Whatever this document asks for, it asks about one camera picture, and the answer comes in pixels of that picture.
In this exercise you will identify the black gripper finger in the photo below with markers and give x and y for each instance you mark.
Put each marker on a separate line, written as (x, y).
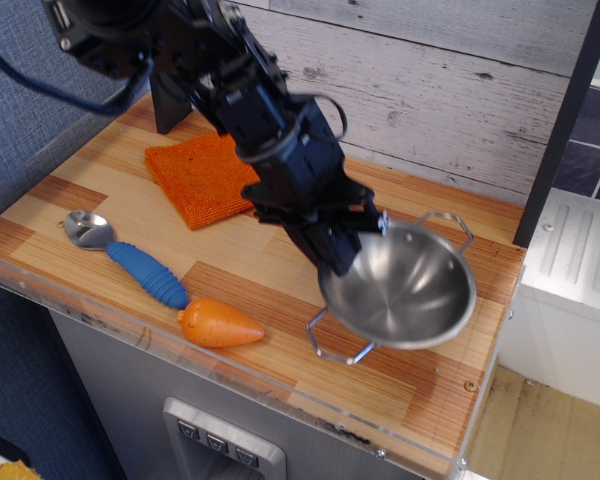
(332, 243)
(364, 216)

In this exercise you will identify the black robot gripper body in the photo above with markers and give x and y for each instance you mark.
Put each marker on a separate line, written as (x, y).
(300, 170)

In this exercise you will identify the small stainless steel pot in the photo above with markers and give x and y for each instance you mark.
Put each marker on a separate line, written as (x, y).
(407, 289)

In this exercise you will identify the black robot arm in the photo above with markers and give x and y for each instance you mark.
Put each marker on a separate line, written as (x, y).
(206, 50)

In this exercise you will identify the clear acrylic counter edge guard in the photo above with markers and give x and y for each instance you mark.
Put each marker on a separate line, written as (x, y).
(395, 414)

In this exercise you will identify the orange knitted cloth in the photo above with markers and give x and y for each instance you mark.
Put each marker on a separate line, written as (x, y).
(203, 178)

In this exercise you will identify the orange plastic toy carrot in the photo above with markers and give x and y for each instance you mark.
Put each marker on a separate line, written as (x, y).
(212, 323)

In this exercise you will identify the white toy sink unit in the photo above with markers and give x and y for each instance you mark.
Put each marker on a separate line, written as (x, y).
(552, 334)

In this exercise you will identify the silver toy dishwasher front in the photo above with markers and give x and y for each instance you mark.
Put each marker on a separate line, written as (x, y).
(177, 412)

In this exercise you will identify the yellow object at bottom-left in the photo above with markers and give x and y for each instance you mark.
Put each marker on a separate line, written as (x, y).
(17, 471)

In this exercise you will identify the dark vertical post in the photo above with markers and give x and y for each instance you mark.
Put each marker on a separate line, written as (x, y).
(573, 100)

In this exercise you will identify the blue-handled metal spoon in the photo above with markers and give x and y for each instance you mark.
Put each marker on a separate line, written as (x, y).
(91, 231)

